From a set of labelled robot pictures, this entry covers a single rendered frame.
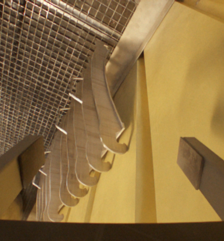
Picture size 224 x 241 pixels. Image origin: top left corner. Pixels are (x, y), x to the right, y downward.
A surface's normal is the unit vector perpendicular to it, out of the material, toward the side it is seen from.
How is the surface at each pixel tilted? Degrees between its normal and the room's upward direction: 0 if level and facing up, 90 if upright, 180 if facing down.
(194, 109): 90
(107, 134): 90
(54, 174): 90
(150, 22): 0
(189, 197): 90
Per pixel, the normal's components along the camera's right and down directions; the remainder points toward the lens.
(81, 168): 0.46, -0.66
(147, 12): -0.11, 0.62
